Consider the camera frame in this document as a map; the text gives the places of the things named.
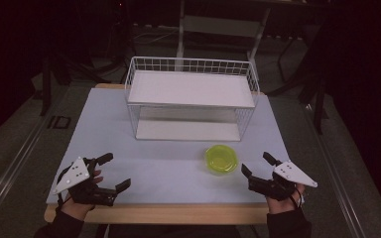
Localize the black tripod stand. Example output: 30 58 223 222
39 49 113 117
266 31 329 136

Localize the black floor plate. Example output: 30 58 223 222
47 115 72 130

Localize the person's left hand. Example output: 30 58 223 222
58 169 104 222

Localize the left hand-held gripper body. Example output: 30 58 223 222
52 156 119 207

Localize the green plastic bowl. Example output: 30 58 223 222
204 144 240 177

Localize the white cable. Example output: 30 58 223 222
131 27 181 47

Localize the metal floor rail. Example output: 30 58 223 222
302 103 370 238
0 105 59 227

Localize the white wire shelf rack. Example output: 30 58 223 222
124 56 262 143

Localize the person's right hand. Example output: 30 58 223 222
265 183 308 215

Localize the white metal frame stand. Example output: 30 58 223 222
174 0 273 72

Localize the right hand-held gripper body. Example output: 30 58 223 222
247 160 319 202

